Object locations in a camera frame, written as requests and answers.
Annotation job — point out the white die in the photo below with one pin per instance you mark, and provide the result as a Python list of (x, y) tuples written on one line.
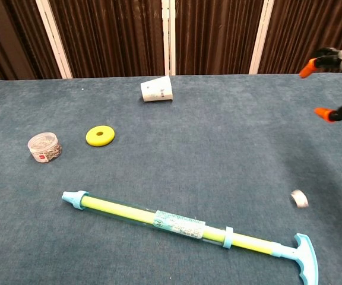
[(299, 199)]

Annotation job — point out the brown folding screen panel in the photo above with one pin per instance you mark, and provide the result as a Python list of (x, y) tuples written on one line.
[(13, 38), (215, 35), (301, 26), (111, 35)]

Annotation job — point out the white paper cup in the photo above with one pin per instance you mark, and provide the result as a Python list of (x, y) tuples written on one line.
[(156, 89)]

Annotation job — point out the blue yellow water pump toy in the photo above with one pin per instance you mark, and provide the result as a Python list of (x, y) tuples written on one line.
[(177, 225)]

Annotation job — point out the clear jar of paper clips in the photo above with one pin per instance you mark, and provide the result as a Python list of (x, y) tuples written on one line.
[(44, 147)]

